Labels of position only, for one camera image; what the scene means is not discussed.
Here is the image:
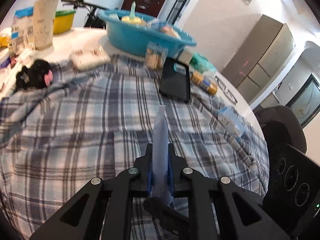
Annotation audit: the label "white napkin pack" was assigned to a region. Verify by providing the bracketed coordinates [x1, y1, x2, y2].
[70, 46, 111, 72]

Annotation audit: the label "yellow green lidded container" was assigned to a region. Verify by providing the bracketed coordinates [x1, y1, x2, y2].
[53, 9, 76, 35]

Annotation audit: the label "yellow baby cup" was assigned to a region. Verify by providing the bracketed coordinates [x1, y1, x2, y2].
[121, 1, 146, 26]

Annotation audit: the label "beige refrigerator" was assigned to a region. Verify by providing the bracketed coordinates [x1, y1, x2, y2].
[222, 15, 295, 103]

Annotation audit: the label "white marble tumbler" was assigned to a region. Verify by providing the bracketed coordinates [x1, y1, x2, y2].
[33, 0, 59, 50]

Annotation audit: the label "blue plastic basin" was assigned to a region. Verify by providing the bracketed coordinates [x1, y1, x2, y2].
[98, 10, 197, 57]

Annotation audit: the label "green wet wipes pack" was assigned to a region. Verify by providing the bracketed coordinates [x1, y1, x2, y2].
[189, 53, 217, 75]

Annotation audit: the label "yellow blue cigarette carton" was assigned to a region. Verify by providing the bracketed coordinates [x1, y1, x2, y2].
[191, 70, 217, 95]

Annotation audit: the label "clear cotton swab bag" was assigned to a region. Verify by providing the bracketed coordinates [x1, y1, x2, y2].
[145, 41, 168, 70]

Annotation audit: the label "blue tissue pack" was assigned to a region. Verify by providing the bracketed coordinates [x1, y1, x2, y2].
[217, 106, 246, 139]

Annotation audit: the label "blue white milk carton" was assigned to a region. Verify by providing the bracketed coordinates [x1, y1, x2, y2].
[11, 7, 35, 55]

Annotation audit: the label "white marble box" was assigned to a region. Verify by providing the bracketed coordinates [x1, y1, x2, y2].
[177, 48, 194, 65]

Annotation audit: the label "black eyeglasses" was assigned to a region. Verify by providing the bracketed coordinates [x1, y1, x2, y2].
[215, 76, 238, 105]

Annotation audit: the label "black plush toy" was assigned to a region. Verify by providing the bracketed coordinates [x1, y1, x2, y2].
[16, 59, 54, 90]

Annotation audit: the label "glass sliding door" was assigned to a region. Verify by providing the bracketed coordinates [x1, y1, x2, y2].
[166, 0, 190, 25]

